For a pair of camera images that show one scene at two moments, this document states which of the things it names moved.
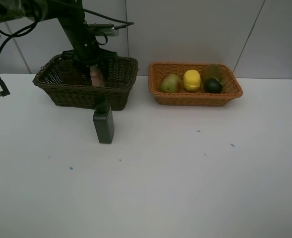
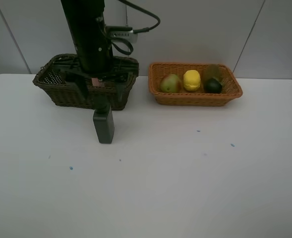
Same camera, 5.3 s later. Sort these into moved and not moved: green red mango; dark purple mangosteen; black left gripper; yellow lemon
Moved: black left gripper
Not moved: yellow lemon; green red mango; dark purple mangosteen
